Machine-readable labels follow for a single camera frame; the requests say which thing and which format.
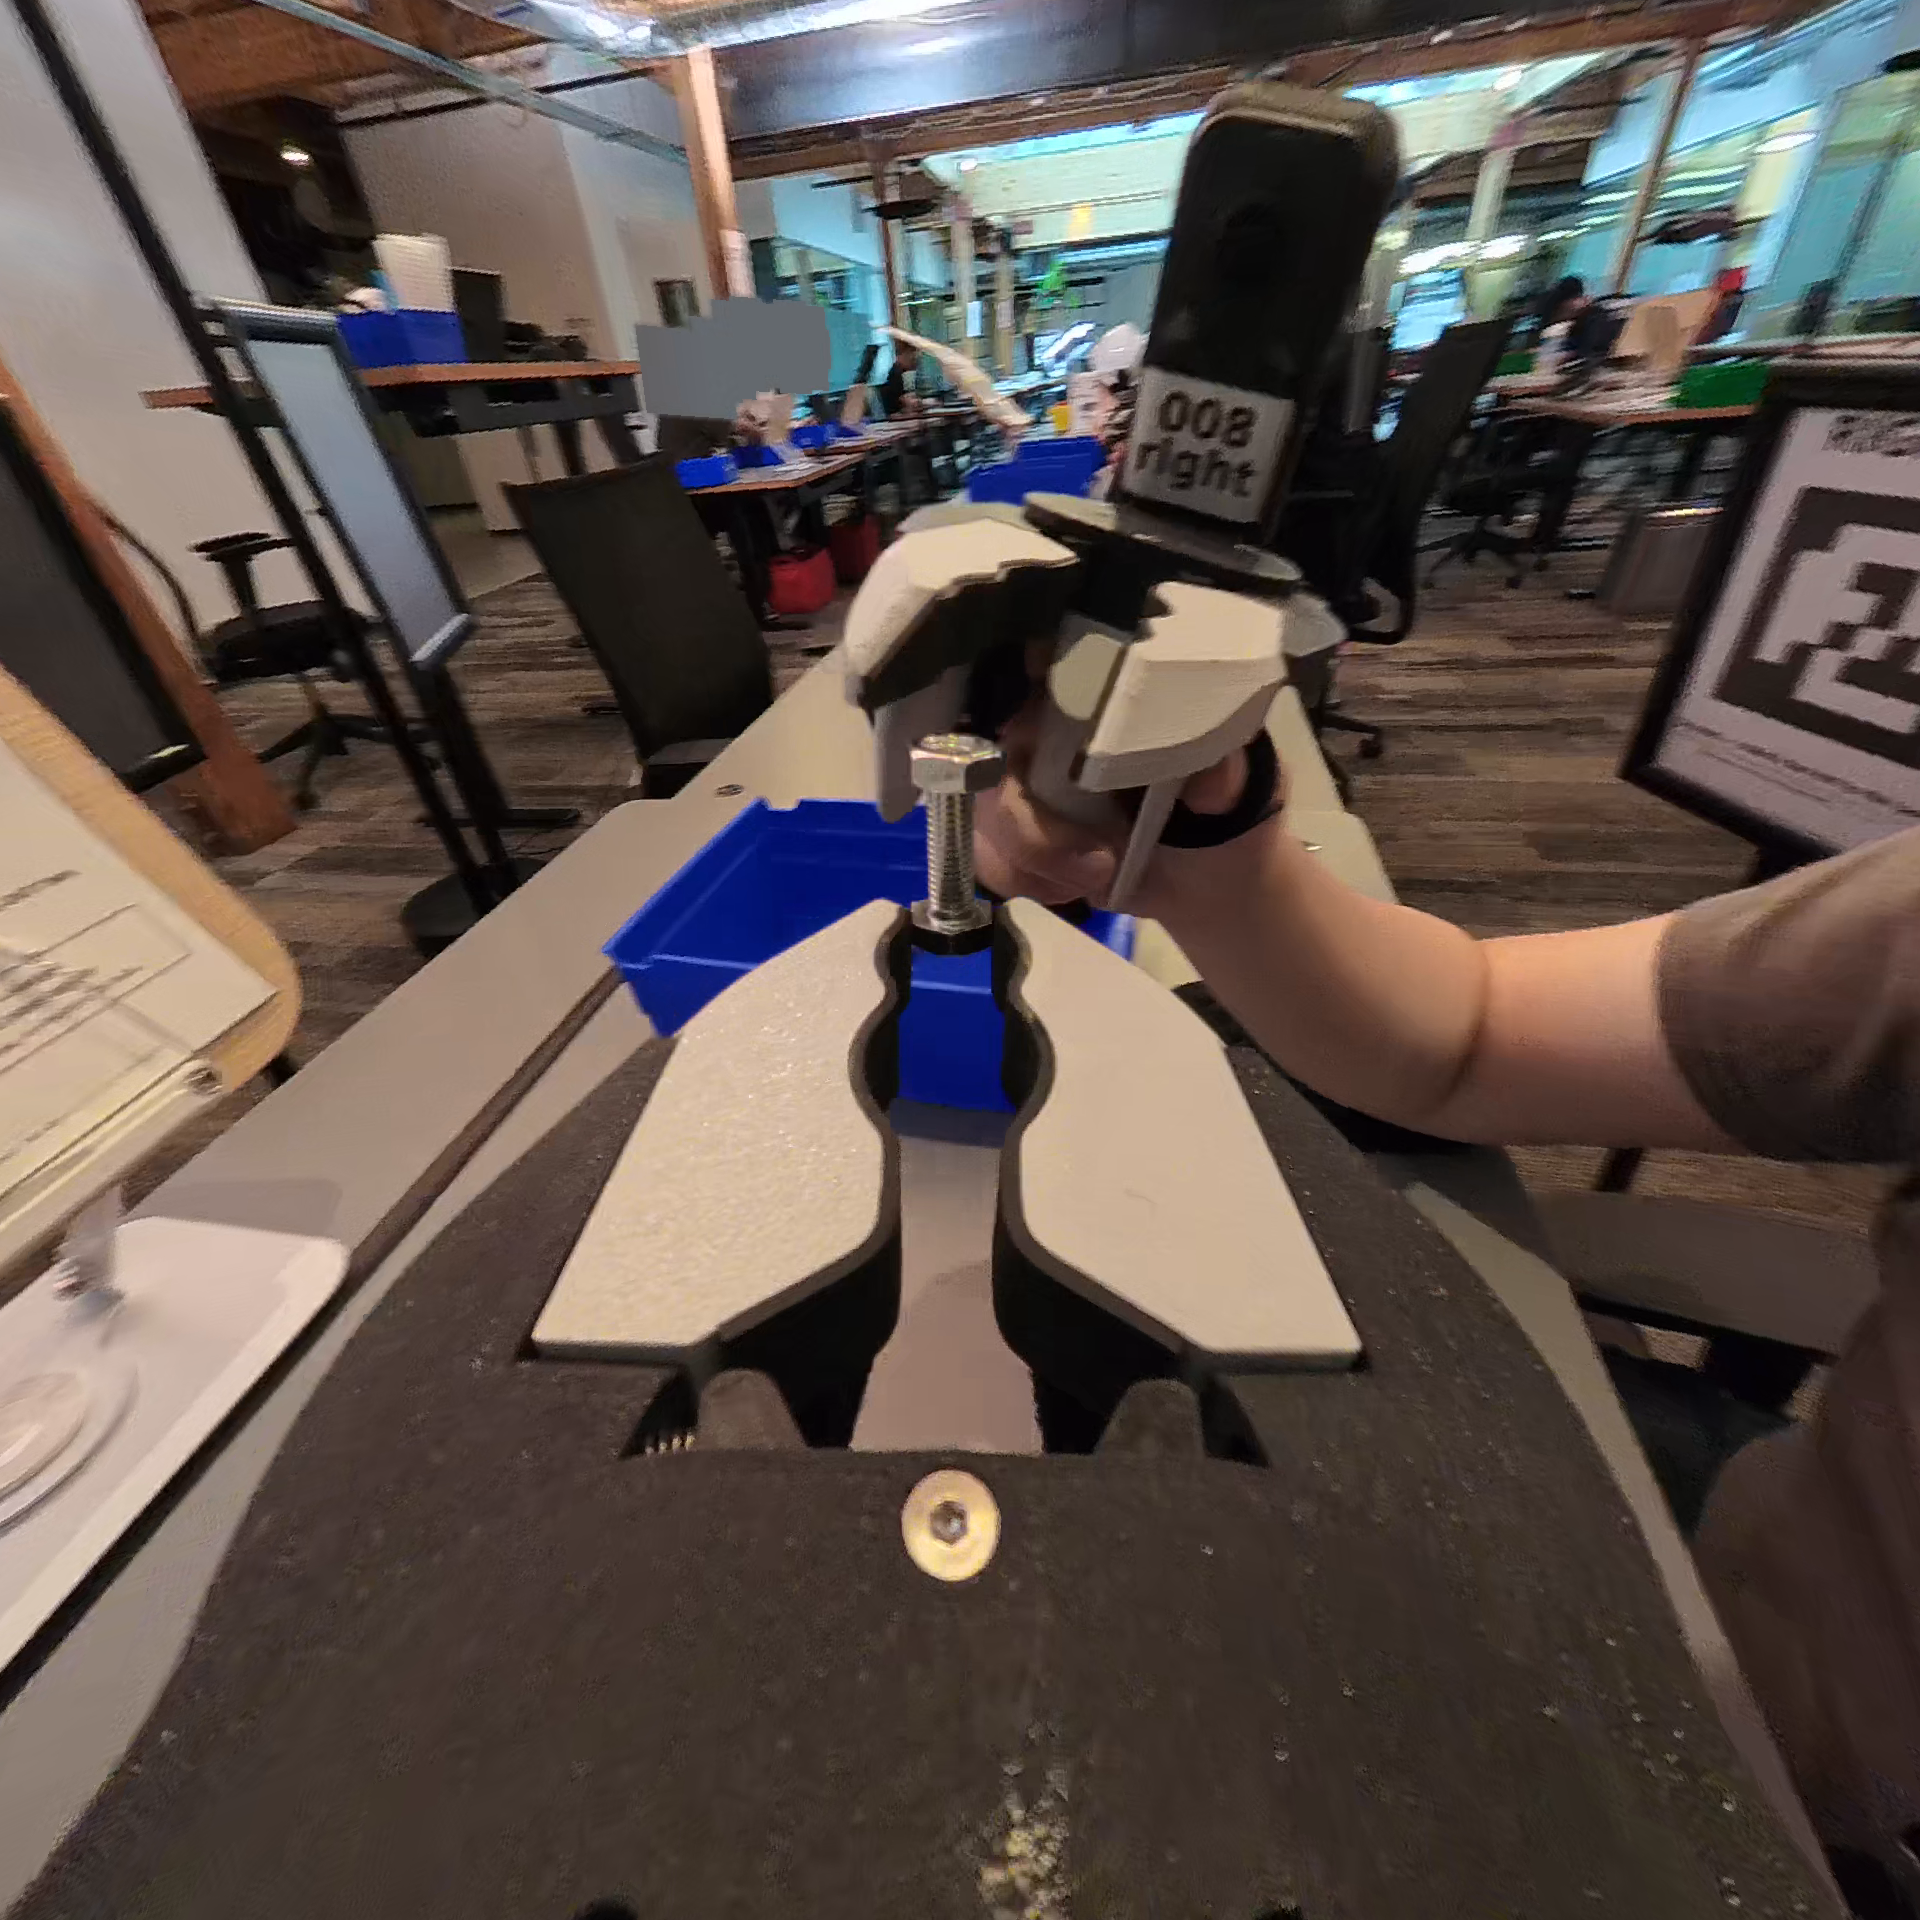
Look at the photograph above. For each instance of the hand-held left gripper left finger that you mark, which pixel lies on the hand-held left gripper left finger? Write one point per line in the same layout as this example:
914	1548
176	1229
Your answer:
735	1170

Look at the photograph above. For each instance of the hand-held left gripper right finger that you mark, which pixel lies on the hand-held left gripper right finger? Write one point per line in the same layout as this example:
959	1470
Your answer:
1154	1185

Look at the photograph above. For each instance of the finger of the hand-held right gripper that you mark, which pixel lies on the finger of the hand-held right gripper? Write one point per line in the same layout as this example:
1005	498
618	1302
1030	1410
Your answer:
945	615
1184	690

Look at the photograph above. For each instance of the long silver hex bolt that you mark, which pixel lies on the long silver hex bolt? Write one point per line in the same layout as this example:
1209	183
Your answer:
950	839

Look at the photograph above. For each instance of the blue plastic parts bin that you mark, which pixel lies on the blue plastic parts bin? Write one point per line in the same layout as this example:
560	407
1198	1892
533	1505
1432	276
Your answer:
780	932

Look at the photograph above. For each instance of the silver hex nut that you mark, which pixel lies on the silver hex nut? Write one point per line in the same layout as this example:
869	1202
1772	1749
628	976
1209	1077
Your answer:
950	933

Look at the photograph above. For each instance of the person's right forearm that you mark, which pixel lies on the person's right forearm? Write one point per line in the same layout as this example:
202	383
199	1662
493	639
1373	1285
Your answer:
1424	1004

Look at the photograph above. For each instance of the person's right hand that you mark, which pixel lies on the person's right hand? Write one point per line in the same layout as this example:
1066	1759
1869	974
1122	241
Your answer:
1096	856

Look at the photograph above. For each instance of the red bag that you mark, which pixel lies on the red bag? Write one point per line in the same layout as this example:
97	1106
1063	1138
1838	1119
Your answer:
804	578
856	546

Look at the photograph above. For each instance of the large blue storage bin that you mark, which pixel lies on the large blue storage bin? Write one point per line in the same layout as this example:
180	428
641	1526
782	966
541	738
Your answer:
1026	474

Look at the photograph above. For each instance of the black mesh office chair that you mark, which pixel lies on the black mesh office chair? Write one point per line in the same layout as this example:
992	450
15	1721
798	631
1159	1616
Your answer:
645	600

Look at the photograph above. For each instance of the black sign stand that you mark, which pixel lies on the black sign stand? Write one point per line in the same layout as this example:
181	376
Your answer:
1616	1170

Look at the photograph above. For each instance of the grey trash can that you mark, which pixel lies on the grey trash can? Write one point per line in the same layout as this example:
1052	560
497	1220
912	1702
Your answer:
1657	558

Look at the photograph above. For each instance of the green plastic crate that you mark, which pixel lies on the green plastic crate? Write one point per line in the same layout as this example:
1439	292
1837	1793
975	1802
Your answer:
1722	388

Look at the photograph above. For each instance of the wooden top office desk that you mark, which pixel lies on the wooden top office desk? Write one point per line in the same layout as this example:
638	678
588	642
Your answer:
481	376

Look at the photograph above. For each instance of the person's black office chair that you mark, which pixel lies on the person's black office chair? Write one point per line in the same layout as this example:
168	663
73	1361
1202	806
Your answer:
1694	1260

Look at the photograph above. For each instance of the wooden instruction board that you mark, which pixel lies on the wooden instruction board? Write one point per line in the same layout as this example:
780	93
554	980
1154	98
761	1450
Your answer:
196	932

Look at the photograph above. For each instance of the black framed panel on stand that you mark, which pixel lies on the black framed panel on stand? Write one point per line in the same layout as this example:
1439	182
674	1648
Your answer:
359	481

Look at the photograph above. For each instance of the white paper with outlines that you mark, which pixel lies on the white paper with outlines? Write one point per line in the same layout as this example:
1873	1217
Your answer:
166	1382

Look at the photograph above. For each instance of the framed black-white marker sign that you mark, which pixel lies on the framed black-white marker sign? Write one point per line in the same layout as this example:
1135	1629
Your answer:
1799	630

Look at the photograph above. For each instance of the white stack of containers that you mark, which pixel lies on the white stack of containers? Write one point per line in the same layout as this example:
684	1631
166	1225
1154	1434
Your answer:
412	271

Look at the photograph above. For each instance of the black office chair with armrests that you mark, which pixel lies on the black office chair with armrests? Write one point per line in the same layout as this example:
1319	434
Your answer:
285	646

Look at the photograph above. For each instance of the printed instruction sheet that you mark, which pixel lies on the printed instruction sheet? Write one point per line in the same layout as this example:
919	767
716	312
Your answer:
89	991

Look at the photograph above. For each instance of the person's torso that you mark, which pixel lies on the person's torso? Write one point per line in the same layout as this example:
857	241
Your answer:
1829	1575

